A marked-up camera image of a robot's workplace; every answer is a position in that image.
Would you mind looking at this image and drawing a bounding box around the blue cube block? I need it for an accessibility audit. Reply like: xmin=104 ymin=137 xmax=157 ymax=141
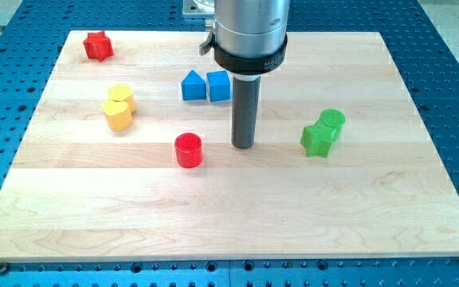
xmin=206 ymin=70 xmax=231 ymax=102

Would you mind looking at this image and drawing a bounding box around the light wooden board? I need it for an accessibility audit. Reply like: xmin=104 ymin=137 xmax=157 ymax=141
xmin=0 ymin=30 xmax=459 ymax=262

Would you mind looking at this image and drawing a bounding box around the blue perforated metal table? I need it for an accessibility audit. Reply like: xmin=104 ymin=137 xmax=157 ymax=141
xmin=0 ymin=1 xmax=459 ymax=286

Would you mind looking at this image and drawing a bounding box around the blue triangle block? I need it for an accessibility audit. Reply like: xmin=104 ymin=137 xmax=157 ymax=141
xmin=181 ymin=70 xmax=206 ymax=100

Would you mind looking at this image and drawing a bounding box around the green cylinder block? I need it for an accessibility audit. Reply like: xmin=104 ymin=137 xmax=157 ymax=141
xmin=320 ymin=108 xmax=346 ymax=141

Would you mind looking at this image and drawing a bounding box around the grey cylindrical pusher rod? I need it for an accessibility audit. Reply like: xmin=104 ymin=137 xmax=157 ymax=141
xmin=231 ymin=74 xmax=261 ymax=149

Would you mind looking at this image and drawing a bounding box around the red cylinder block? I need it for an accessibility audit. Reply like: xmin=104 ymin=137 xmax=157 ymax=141
xmin=175 ymin=132 xmax=202 ymax=168

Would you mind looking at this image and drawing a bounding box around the yellow heart block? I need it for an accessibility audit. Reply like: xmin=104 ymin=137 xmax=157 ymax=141
xmin=102 ymin=100 xmax=133 ymax=132

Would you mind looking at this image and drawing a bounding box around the green star block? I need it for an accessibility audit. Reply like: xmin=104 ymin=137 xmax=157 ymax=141
xmin=300 ymin=123 xmax=336 ymax=158

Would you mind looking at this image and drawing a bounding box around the red star block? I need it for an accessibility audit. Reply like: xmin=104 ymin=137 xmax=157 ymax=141
xmin=83 ymin=31 xmax=114 ymax=62

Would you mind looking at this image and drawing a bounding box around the yellow cylinder block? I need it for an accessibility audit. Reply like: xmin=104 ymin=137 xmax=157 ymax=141
xmin=107 ymin=84 xmax=136 ymax=113

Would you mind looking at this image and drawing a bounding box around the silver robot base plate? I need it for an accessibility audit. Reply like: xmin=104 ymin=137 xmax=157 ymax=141
xmin=182 ymin=0 xmax=214 ymax=19

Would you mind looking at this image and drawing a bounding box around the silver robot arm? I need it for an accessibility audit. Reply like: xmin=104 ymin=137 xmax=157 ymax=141
xmin=199 ymin=0 xmax=291 ymax=81

